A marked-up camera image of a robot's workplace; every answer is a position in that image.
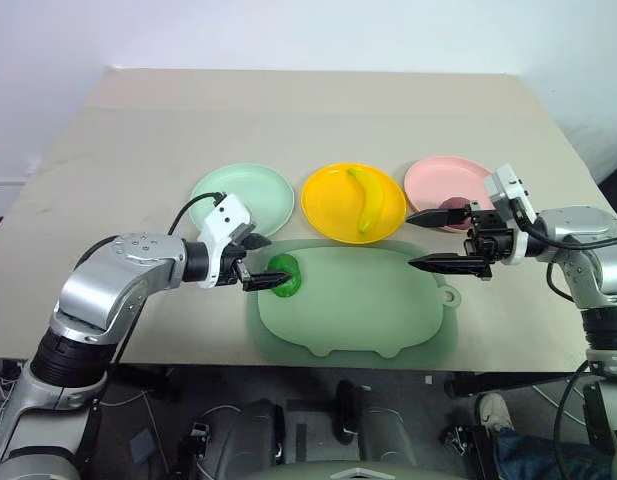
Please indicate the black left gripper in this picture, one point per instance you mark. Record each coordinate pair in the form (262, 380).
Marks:
(232, 265)

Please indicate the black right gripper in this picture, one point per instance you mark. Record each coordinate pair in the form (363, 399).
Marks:
(490, 237)

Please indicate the green toy pepper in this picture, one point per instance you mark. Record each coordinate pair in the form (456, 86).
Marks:
(283, 262)

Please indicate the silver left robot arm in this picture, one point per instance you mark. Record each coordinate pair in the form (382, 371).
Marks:
(113, 270)

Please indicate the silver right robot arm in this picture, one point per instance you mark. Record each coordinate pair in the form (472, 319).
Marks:
(578, 225)

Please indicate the dark pink toy item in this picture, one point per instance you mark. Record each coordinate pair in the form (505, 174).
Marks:
(453, 203)

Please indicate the pink plate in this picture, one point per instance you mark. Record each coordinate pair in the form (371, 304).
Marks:
(438, 180)

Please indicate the mint green plate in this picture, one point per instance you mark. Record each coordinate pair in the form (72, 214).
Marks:
(260, 192)

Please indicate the yellow plate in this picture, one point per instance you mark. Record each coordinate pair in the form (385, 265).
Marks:
(328, 200)

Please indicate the yellow banana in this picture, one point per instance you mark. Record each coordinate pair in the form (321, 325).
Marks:
(371, 200)

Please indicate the pale green silicone tray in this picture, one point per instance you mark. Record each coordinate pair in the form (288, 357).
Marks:
(353, 300)

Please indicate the white sneaker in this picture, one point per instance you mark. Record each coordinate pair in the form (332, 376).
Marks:
(493, 407)

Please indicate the blue square floor piece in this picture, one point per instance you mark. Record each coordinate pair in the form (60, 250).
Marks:
(142, 447)

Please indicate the grey robot torso top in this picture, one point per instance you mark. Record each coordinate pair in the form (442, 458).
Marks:
(358, 472)

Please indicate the blue jeans leg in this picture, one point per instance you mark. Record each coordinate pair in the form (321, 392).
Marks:
(538, 455)

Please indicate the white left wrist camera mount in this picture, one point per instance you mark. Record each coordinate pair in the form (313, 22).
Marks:
(226, 216)

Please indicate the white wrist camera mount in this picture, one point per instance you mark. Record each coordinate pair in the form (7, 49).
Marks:
(226, 216)
(508, 187)

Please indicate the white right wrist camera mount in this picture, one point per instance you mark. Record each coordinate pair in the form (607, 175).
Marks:
(508, 187)

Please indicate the black table frame bar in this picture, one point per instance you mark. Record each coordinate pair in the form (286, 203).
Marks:
(513, 384)

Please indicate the black post between legs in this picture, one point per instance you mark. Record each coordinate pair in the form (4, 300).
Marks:
(349, 407)

